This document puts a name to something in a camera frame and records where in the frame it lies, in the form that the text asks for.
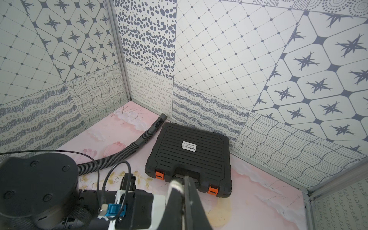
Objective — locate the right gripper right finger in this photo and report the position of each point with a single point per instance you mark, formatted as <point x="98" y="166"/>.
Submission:
<point x="194" y="215"/>

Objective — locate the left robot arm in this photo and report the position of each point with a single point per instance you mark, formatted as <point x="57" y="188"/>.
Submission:
<point x="42" y="193"/>

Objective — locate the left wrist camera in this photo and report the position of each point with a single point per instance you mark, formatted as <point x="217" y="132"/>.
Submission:
<point x="138" y="210"/>

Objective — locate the black plastic tool case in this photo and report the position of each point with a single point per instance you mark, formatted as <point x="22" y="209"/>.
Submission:
<point x="204" y="156"/>

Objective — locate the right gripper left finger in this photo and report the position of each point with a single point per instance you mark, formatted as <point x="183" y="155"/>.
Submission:
<point x="173" y="215"/>

